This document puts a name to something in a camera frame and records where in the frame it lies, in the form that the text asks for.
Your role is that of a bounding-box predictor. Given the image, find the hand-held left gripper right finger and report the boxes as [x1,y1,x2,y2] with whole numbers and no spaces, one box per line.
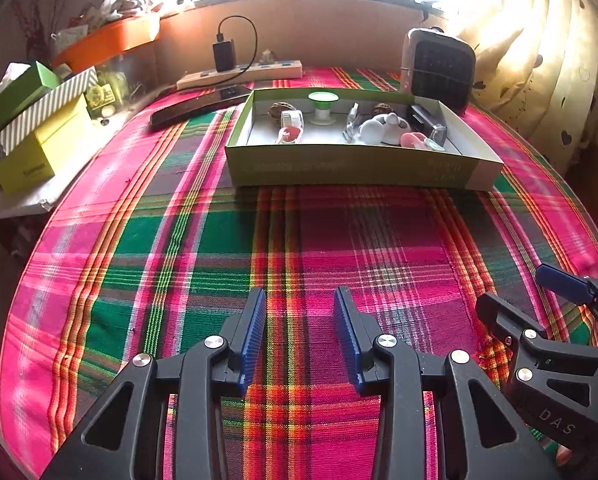
[333,287,562,480]

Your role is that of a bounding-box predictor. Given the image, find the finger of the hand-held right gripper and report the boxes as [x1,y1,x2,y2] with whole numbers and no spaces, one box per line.
[535,263,598,342]
[476,291,550,350]

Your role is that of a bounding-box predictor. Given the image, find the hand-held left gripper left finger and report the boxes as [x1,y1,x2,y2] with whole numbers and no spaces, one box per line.
[41,287,268,480]

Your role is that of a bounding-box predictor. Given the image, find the green cardboard box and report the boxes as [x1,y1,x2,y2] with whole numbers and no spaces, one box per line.
[225,88,505,192]

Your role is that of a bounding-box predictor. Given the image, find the pink ear hook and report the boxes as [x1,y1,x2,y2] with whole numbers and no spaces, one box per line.
[400,132,445,152]

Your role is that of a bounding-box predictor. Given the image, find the white panda toy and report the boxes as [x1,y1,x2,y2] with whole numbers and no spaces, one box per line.
[360,112,412,146]

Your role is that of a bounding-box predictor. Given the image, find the white usb cable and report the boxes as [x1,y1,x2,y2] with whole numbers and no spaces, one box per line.
[346,102,362,143]

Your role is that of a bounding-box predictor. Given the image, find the green white mushroom toy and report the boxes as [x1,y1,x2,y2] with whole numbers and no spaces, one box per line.
[307,91,341,126]

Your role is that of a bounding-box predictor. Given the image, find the pink green plaid cloth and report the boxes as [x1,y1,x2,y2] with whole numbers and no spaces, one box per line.
[0,65,598,480]

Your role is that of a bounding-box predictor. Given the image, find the cream heart print curtain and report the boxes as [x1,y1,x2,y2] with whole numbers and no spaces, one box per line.
[454,0,598,166]

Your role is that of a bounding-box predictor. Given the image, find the long black remote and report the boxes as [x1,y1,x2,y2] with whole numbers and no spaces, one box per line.
[150,85,252,128]

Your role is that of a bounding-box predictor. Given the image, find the grey portable heater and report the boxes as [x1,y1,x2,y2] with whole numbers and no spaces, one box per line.
[400,26,476,113]

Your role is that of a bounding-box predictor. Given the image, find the white shelf board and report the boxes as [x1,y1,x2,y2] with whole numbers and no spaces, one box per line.
[0,110,144,221]

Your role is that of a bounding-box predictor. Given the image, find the beige power strip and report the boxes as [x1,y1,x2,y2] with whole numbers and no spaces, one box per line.
[176,60,304,91]

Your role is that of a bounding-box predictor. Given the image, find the yellow box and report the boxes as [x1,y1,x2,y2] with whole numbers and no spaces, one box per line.
[0,95,92,196]

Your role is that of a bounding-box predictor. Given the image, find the yellow green packet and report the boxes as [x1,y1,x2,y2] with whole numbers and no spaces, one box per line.
[86,72,130,116]

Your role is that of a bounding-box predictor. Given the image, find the black charger adapter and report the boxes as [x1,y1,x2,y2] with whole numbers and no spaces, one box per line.
[213,40,236,72]

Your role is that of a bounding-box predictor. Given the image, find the white striped box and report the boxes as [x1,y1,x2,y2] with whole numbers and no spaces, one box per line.
[1,67,98,153]

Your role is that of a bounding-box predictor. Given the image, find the orange tray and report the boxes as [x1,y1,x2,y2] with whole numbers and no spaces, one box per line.
[53,15,161,68]

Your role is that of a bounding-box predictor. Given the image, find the red dried flower branches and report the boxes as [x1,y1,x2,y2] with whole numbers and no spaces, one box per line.
[9,0,54,61]

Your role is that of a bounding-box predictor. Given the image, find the black charger cable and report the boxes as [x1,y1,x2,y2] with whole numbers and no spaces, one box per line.
[216,16,258,73]

